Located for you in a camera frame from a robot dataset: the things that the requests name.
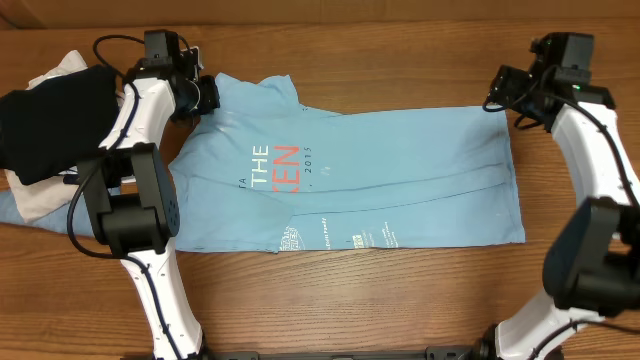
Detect light blue printed t-shirt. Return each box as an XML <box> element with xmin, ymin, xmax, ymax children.
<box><xmin>167</xmin><ymin>72</ymin><xmax>526</xmax><ymax>254</ymax></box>

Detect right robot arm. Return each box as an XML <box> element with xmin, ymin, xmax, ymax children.
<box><xmin>426</xmin><ymin>32</ymin><xmax>639</xmax><ymax>360</ymax></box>

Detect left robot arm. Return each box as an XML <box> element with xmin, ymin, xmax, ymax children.
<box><xmin>74</xmin><ymin>30</ymin><xmax>219</xmax><ymax>360</ymax></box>

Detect black folded garment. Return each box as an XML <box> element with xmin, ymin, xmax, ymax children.
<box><xmin>1</xmin><ymin>65</ymin><xmax>119</xmax><ymax>185</ymax></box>

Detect blue denim jeans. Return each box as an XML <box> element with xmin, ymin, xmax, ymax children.
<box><xmin>0</xmin><ymin>188</ymin><xmax>96</xmax><ymax>237</ymax></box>

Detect beige folded garment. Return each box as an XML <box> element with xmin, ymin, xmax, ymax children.
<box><xmin>1</xmin><ymin>50</ymin><xmax>91</xmax><ymax>223</ymax></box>

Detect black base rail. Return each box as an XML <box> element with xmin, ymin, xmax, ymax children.
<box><xmin>204</xmin><ymin>345</ymin><xmax>497</xmax><ymax>360</ymax></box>

